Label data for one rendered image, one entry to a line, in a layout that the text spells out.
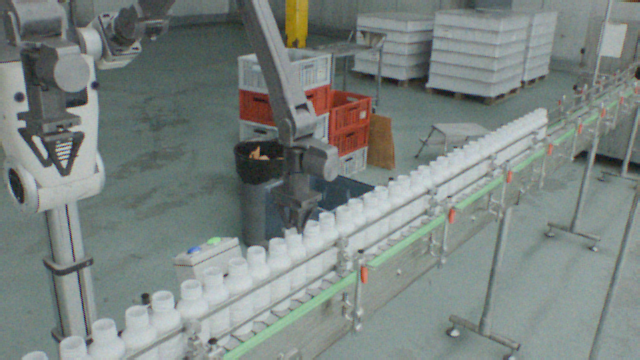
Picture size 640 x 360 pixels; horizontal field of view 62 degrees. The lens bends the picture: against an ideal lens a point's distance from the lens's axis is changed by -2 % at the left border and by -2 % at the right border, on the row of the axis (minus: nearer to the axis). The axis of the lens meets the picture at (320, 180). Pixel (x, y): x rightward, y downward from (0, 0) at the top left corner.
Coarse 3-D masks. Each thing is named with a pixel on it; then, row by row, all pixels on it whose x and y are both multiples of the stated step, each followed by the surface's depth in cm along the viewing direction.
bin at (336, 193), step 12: (312, 180) 225; (324, 180) 225; (336, 180) 221; (348, 180) 217; (264, 192) 204; (324, 192) 227; (336, 192) 222; (348, 192) 218; (360, 192) 214; (372, 192) 204; (264, 204) 206; (324, 204) 229; (336, 204) 224; (264, 216) 208; (276, 216) 204; (288, 216) 199; (312, 216) 191; (264, 228) 210; (276, 228) 205
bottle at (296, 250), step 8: (288, 232) 126; (296, 232) 126; (288, 240) 124; (296, 240) 124; (288, 248) 124; (296, 248) 124; (304, 248) 126; (296, 256) 124; (304, 256) 125; (304, 264) 126; (296, 272) 125; (304, 272) 127; (296, 280) 126; (304, 280) 128; (296, 296) 127
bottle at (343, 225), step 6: (342, 210) 139; (348, 210) 138; (336, 216) 137; (342, 216) 136; (348, 216) 136; (336, 222) 137; (342, 222) 136; (348, 222) 137; (336, 228) 137; (342, 228) 136; (348, 228) 136; (354, 228) 138; (342, 234) 136; (348, 246) 138; (348, 264) 140
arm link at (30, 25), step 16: (0, 0) 80; (16, 0) 79; (32, 0) 81; (48, 0) 82; (0, 16) 82; (16, 16) 79; (32, 16) 80; (48, 16) 82; (32, 32) 81; (48, 32) 83
